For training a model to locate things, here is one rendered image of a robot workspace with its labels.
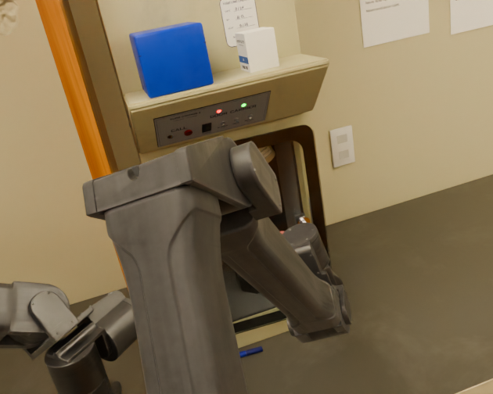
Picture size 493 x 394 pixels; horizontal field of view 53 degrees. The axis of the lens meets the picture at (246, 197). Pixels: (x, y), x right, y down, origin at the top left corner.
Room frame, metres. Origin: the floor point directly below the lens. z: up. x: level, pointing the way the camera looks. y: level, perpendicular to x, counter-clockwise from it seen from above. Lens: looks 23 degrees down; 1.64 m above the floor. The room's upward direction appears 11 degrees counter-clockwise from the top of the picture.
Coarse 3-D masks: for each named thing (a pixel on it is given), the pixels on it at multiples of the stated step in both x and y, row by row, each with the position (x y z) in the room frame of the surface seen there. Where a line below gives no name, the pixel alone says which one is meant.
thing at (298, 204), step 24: (240, 144) 0.85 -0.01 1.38; (264, 144) 0.86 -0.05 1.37; (288, 144) 0.87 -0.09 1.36; (312, 144) 0.87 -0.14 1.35; (288, 168) 0.86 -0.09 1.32; (312, 168) 0.87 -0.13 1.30; (288, 192) 0.86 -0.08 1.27; (312, 192) 0.87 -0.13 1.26; (288, 216) 0.86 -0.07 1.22; (312, 216) 0.87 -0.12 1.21; (240, 288) 0.84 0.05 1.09; (240, 312) 0.84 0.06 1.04; (264, 312) 0.85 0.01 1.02
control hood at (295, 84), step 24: (240, 72) 0.83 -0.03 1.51; (264, 72) 0.78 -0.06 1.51; (288, 72) 0.78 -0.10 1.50; (312, 72) 0.80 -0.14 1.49; (144, 96) 0.77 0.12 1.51; (168, 96) 0.74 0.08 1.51; (192, 96) 0.75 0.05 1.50; (216, 96) 0.76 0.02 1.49; (240, 96) 0.78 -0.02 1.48; (288, 96) 0.82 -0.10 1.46; (312, 96) 0.85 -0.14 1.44; (144, 120) 0.75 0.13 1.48; (264, 120) 0.86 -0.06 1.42; (144, 144) 0.79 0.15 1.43
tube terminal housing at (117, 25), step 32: (96, 0) 0.84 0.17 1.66; (128, 0) 0.85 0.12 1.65; (160, 0) 0.86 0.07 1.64; (192, 0) 0.87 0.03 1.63; (256, 0) 0.89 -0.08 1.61; (288, 0) 0.91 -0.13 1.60; (128, 32) 0.84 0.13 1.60; (224, 32) 0.88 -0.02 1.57; (288, 32) 0.90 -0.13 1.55; (128, 64) 0.84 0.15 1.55; (224, 64) 0.88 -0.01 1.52; (256, 128) 0.88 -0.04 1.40
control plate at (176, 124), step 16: (256, 96) 0.79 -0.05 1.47; (192, 112) 0.77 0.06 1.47; (208, 112) 0.78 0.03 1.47; (224, 112) 0.80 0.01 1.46; (240, 112) 0.81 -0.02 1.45; (256, 112) 0.83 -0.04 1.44; (160, 128) 0.78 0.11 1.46; (176, 128) 0.79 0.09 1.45; (192, 128) 0.80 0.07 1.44; (224, 128) 0.83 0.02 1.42; (160, 144) 0.81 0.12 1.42
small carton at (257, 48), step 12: (240, 36) 0.82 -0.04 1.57; (252, 36) 0.80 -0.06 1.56; (264, 36) 0.81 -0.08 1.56; (240, 48) 0.83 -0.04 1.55; (252, 48) 0.80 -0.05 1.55; (264, 48) 0.81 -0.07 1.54; (276, 48) 0.81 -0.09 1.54; (240, 60) 0.84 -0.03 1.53; (252, 60) 0.80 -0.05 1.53; (264, 60) 0.81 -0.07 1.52; (276, 60) 0.81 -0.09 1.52; (252, 72) 0.80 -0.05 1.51
